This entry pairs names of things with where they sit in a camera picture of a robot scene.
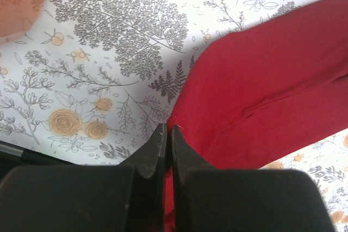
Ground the aluminium frame rail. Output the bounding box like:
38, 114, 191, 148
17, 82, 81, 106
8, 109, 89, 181
1, 142, 56, 180

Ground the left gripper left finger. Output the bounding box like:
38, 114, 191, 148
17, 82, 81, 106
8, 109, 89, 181
1, 124, 166, 231

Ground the floral table cloth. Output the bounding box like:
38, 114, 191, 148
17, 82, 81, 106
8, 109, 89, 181
1, 0, 347, 231

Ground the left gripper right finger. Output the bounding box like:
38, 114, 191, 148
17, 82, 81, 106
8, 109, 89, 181
171, 127, 334, 231

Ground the red t shirt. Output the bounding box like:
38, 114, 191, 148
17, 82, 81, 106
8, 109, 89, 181
162, 0, 348, 232

